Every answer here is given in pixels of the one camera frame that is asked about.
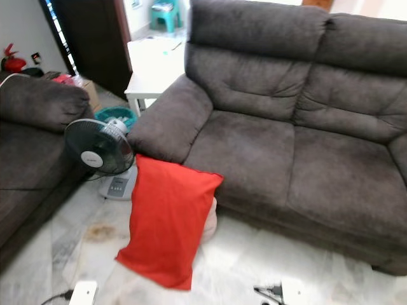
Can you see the teal plastic stool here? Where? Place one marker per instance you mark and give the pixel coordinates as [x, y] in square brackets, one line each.
[165, 13]

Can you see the white side table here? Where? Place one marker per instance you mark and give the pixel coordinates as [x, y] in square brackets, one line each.
[156, 67]

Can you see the black and white fan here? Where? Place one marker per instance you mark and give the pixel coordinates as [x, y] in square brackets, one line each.
[100, 147]

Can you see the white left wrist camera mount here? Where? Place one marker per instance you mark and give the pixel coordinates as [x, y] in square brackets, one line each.
[82, 293]

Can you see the wall socket with plug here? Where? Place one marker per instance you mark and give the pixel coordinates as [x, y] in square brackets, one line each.
[36, 58]

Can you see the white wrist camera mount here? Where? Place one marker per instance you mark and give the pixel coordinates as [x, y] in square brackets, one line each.
[82, 293]
[292, 292]

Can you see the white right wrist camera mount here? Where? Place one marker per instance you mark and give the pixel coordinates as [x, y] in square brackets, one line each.
[292, 292]

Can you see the grey long sofa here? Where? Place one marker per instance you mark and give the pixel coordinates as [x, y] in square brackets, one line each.
[32, 149]

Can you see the red fire extinguisher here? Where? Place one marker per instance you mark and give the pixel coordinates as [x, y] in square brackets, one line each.
[13, 62]

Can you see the teal plastic basket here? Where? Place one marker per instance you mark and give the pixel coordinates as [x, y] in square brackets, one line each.
[116, 114]

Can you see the pale pink plush cushion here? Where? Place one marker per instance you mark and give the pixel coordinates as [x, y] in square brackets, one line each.
[210, 219]

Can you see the pink snack packet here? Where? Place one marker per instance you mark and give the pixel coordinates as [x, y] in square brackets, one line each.
[67, 79]

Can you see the red pillow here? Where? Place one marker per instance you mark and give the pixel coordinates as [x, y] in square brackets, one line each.
[168, 219]

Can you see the grey two-seat sofa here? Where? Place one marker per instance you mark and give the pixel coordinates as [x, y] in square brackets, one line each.
[280, 127]

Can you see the dark brown door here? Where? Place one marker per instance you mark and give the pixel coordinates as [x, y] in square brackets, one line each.
[95, 38]

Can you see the cardboard box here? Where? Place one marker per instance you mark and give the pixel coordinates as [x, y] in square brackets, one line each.
[91, 94]

